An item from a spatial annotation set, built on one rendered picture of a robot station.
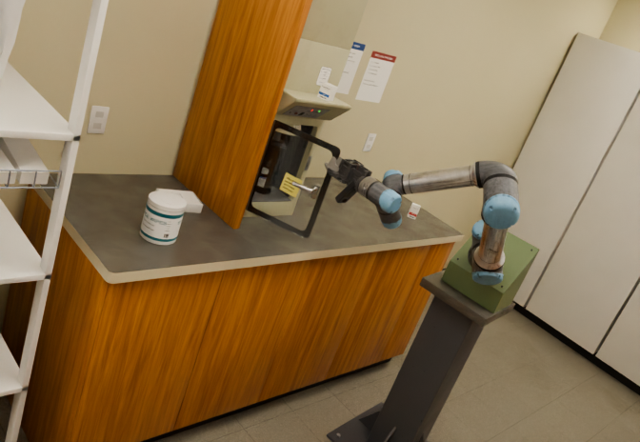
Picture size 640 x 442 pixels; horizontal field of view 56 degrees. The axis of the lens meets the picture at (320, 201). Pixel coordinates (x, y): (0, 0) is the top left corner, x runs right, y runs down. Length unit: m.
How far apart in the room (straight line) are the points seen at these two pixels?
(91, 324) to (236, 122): 0.92
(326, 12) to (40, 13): 1.01
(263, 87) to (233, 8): 0.37
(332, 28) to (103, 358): 1.47
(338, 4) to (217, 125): 0.68
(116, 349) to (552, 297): 3.71
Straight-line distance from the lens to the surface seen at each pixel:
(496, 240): 2.23
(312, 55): 2.42
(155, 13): 2.50
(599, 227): 4.95
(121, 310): 2.10
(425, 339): 2.78
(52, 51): 2.39
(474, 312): 2.57
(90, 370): 2.21
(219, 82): 2.52
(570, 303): 5.09
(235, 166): 2.40
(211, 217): 2.46
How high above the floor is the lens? 1.95
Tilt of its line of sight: 20 degrees down
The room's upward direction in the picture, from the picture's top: 20 degrees clockwise
